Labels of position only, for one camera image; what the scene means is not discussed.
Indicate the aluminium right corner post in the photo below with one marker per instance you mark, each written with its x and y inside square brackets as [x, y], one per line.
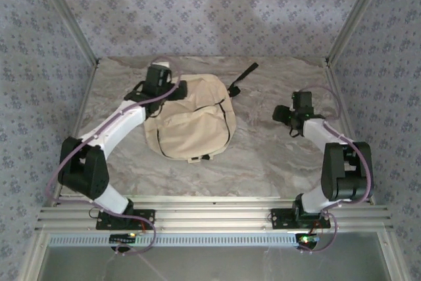
[356, 14]

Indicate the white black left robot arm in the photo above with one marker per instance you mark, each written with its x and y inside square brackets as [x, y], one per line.
[115, 123]

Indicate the aluminium frame bar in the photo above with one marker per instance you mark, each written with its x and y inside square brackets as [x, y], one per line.
[393, 256]
[34, 256]

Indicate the controller circuit board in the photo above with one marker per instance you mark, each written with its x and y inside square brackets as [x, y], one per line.
[309, 239]
[123, 238]

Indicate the left controller circuit board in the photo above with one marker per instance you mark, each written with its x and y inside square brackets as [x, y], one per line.
[123, 238]

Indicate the aluminium left side rail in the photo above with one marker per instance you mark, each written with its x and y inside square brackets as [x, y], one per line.
[86, 96]

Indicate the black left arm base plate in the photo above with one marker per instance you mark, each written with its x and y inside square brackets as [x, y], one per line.
[112, 223]

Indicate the aluminium right lower frame bar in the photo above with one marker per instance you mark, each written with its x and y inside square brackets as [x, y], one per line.
[393, 256]

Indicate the right controller circuit board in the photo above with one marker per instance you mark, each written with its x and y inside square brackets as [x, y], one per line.
[309, 239]

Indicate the aluminium left corner post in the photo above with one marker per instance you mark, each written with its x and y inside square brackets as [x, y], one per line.
[69, 14]

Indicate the small white box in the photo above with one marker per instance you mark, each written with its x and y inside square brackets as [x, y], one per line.
[162, 64]

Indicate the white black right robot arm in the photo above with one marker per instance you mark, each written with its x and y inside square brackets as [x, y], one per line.
[332, 169]

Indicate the thin aluminium table edge rail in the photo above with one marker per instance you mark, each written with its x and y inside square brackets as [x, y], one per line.
[213, 200]

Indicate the cream canvas backpack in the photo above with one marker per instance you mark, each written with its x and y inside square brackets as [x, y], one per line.
[197, 119]

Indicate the aluminium left lower frame bar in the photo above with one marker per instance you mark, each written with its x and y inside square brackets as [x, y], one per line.
[34, 256]

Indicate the aluminium corner post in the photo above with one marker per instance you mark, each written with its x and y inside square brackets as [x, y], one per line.
[69, 14]
[356, 14]

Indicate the wide aluminium base rail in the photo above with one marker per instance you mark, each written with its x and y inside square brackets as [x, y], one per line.
[213, 220]

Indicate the aluminium right side rail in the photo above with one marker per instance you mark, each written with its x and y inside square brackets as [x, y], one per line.
[342, 103]

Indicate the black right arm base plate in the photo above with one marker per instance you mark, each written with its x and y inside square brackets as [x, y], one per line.
[283, 218]

